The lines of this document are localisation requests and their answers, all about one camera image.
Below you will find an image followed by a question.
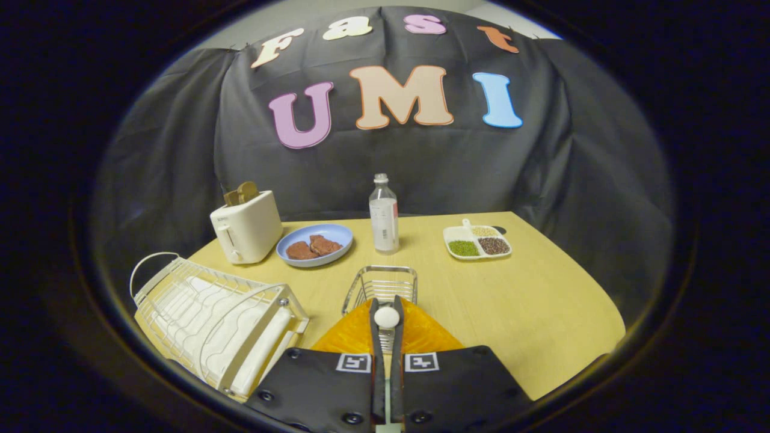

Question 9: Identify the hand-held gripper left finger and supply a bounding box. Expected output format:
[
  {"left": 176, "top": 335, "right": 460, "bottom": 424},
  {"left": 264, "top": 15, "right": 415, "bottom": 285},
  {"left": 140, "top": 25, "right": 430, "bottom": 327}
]
[{"left": 247, "top": 299, "right": 386, "bottom": 433}]

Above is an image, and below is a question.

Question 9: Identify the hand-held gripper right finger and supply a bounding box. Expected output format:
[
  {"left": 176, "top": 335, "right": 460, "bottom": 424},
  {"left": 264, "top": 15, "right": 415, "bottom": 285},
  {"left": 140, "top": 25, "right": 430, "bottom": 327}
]
[{"left": 390, "top": 295, "right": 534, "bottom": 433}]

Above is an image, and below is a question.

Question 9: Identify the white spoon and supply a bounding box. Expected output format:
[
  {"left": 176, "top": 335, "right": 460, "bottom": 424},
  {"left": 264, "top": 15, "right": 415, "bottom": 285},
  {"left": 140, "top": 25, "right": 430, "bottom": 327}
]
[{"left": 374, "top": 306, "right": 402, "bottom": 423}]

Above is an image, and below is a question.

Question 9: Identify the metal wire basket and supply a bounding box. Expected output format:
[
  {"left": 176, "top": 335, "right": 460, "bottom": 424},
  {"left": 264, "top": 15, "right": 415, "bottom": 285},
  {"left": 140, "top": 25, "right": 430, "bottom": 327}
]
[{"left": 341, "top": 265, "right": 419, "bottom": 318}]

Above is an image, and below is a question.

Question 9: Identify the white plate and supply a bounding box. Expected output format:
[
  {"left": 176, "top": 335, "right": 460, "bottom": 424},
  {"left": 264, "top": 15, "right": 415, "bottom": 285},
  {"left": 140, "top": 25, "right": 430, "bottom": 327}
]
[{"left": 230, "top": 307, "right": 297, "bottom": 396}]

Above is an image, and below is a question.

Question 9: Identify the white wire dish rack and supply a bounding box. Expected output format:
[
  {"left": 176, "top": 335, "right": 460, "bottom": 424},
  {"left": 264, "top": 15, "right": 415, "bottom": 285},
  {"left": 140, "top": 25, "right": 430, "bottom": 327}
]
[{"left": 129, "top": 251, "right": 310, "bottom": 400}]

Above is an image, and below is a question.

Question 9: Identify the blue plate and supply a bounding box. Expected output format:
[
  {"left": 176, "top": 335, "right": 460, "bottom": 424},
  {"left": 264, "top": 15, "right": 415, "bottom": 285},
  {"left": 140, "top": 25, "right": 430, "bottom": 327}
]
[{"left": 276, "top": 224, "right": 354, "bottom": 268}]

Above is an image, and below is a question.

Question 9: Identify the white divided dish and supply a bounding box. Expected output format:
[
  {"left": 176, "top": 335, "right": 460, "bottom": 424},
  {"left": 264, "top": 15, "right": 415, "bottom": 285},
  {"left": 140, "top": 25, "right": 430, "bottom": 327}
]
[{"left": 443, "top": 219, "right": 514, "bottom": 261}]

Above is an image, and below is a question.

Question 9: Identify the brown meat patty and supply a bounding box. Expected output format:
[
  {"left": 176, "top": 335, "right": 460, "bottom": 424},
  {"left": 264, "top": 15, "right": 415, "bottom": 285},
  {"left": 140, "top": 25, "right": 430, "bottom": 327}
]
[
  {"left": 285, "top": 241, "right": 320, "bottom": 261},
  {"left": 309, "top": 235, "right": 343, "bottom": 257}
]

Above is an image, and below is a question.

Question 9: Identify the clear plastic bottle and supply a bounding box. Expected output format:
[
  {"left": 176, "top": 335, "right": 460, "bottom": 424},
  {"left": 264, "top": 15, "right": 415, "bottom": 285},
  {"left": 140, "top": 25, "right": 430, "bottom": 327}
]
[{"left": 369, "top": 173, "right": 400, "bottom": 254}]

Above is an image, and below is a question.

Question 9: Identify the cream toaster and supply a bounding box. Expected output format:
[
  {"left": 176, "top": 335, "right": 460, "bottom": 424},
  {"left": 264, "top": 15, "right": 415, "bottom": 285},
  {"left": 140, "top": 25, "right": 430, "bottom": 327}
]
[{"left": 209, "top": 190, "right": 284, "bottom": 265}]

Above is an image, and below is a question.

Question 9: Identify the black backdrop cloth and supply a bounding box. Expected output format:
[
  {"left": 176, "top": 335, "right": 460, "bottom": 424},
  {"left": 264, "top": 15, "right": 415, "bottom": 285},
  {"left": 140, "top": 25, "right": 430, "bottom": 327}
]
[{"left": 90, "top": 6, "right": 674, "bottom": 328}]

